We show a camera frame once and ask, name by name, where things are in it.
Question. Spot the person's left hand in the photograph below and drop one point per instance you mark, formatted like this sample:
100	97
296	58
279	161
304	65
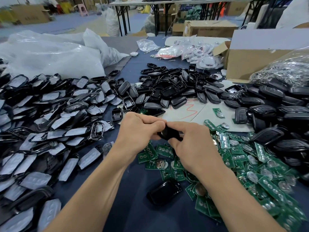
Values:
137	137

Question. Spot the person's right hand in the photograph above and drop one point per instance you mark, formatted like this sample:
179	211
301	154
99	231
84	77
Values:
200	149

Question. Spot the lone glossy black shell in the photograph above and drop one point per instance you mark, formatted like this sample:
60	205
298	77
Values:
164	191

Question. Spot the pile of black shell halves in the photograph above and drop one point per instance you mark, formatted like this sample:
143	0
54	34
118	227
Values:
181	87

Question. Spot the pile of green circuit boards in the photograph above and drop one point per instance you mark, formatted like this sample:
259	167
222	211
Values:
270	186

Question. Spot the pile of assembled black fobs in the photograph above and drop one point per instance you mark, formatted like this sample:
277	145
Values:
285	118

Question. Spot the pile of shells with pads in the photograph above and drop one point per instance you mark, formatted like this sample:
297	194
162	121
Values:
46	125

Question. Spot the person's right forearm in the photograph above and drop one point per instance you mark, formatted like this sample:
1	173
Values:
244	205

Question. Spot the person's left forearm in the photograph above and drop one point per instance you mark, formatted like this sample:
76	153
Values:
87	198

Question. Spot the small white object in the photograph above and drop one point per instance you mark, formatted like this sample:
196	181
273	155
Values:
133	54

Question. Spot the clear bag with red label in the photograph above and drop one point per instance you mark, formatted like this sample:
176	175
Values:
168	51

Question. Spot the small crumpled clear plastic bag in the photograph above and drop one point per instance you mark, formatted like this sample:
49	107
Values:
147	45

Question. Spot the heap of clear parts bags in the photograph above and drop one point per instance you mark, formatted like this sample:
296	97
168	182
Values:
202	53

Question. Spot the large open cardboard box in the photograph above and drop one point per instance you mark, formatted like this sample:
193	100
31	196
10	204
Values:
258	62

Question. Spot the clear bag of metal parts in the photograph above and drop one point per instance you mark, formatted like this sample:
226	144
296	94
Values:
289	72

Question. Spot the white sack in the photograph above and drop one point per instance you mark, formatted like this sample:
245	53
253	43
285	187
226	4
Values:
112	21

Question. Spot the large white plastic bag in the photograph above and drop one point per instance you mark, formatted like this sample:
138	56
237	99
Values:
50	55

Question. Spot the brown cardboard box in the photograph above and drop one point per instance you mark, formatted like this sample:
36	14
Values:
211	28

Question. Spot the pink plastic stool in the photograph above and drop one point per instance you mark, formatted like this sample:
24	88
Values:
82	9

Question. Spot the long white table top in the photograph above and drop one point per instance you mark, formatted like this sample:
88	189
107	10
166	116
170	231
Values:
217	1

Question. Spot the tan cardboard box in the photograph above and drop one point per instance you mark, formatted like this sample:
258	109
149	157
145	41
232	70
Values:
30	13

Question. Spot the black metal table frame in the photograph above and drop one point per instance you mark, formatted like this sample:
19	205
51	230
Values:
124	16

